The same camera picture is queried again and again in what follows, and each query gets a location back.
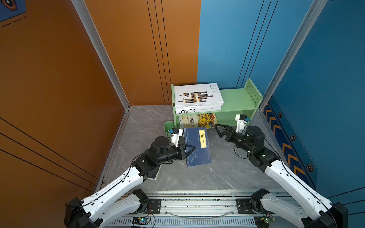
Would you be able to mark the yellow Chinese history picture book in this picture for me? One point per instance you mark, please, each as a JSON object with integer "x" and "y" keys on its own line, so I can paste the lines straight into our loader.
{"x": 200, "y": 120}

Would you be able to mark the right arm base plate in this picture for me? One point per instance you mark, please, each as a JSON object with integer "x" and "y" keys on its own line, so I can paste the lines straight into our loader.
{"x": 250, "y": 206}

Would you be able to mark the aluminium rail frame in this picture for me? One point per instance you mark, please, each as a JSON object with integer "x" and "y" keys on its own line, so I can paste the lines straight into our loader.
{"x": 195, "y": 207}

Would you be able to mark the white LOVER book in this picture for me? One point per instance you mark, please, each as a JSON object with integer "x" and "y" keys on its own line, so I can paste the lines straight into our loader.
{"x": 198, "y": 109}

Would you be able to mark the green desktop shelf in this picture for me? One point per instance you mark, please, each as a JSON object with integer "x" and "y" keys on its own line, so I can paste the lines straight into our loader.
{"x": 237, "y": 101}

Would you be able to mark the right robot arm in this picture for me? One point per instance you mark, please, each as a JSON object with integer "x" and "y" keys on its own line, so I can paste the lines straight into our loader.
{"x": 288, "y": 176}

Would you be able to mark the left circuit board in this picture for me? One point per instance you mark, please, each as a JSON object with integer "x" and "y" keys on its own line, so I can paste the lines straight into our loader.
{"x": 140, "y": 222}

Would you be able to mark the circuit board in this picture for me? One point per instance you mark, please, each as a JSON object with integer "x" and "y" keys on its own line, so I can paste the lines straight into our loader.
{"x": 140, "y": 222}
{"x": 264, "y": 221}

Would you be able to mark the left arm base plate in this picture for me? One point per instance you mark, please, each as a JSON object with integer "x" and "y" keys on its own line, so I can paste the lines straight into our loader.
{"x": 153, "y": 206}

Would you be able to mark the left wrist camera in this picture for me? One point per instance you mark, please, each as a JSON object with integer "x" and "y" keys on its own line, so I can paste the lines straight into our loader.
{"x": 175, "y": 133}

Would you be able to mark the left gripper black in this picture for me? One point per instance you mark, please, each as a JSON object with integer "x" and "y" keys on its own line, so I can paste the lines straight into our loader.
{"x": 182, "y": 153}

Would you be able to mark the right circuit board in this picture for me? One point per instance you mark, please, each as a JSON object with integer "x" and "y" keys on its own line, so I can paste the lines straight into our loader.
{"x": 264, "y": 221}

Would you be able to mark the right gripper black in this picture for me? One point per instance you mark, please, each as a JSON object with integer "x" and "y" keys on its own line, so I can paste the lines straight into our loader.
{"x": 226, "y": 129}

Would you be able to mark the dark blue book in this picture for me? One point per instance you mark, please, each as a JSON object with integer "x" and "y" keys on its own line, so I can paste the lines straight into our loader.
{"x": 153, "y": 174}
{"x": 197, "y": 137}

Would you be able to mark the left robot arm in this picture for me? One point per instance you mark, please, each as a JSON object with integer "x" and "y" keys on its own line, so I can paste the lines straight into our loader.
{"x": 119, "y": 182}

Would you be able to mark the white book brown bars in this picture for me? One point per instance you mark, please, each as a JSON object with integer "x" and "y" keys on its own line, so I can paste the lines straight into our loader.
{"x": 198, "y": 95}

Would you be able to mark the green pen cup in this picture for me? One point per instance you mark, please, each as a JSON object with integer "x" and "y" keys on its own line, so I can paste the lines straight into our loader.
{"x": 168, "y": 125}

